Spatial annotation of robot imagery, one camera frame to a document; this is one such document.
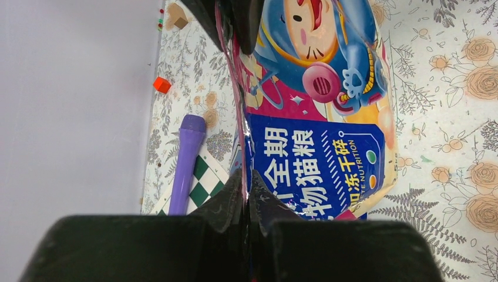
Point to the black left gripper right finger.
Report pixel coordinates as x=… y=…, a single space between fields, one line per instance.
x=285 y=247

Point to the cat food bag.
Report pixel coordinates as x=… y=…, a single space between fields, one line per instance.
x=313 y=109

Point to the green white checkered board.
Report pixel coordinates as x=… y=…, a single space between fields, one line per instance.
x=210 y=175

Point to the floral tablecloth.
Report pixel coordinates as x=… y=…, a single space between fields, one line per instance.
x=443 y=70

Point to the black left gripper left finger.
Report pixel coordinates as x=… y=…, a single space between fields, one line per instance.
x=205 y=245

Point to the small red cube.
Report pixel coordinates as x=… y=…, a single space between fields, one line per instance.
x=161 y=85

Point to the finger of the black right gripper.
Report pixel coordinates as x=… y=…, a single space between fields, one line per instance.
x=204 y=12
x=245 y=17

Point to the brown wooden block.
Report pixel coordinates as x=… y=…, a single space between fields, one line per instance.
x=176 y=17

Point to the purple plastic cylinder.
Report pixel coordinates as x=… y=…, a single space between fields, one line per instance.
x=191 y=135

